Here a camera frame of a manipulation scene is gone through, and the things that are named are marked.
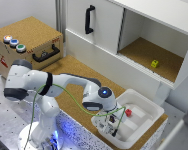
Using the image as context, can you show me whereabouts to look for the red button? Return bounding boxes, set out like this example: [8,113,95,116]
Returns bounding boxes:
[2,34,14,44]

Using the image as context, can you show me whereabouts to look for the blue button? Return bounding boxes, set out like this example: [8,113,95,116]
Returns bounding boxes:
[9,38,20,48]

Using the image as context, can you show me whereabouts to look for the green cable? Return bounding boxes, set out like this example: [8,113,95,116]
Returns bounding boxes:
[23,83,127,150]

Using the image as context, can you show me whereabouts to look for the green button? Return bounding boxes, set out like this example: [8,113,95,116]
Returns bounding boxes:
[15,43,27,54]

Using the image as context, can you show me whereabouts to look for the wooden drawer box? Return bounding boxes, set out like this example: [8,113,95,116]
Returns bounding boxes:
[0,16,65,80]

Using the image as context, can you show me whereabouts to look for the white sliding door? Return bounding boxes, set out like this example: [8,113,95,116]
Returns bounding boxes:
[66,0,125,56]

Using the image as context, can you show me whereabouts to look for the yellow block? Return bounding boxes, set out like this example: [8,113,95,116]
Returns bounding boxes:
[150,59,160,69]

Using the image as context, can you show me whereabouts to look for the black drawer handle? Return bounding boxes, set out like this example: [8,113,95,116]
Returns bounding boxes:
[31,43,61,63]

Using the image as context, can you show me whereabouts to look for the white plastic box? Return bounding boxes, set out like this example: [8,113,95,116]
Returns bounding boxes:
[90,88,166,150]

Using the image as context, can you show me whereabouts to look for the black door handle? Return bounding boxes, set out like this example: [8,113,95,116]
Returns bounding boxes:
[84,4,96,35]

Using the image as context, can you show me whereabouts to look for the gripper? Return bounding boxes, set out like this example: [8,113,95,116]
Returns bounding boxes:
[95,111,125,135]

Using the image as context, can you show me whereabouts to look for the white cabinet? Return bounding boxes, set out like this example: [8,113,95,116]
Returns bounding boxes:
[64,0,188,107]

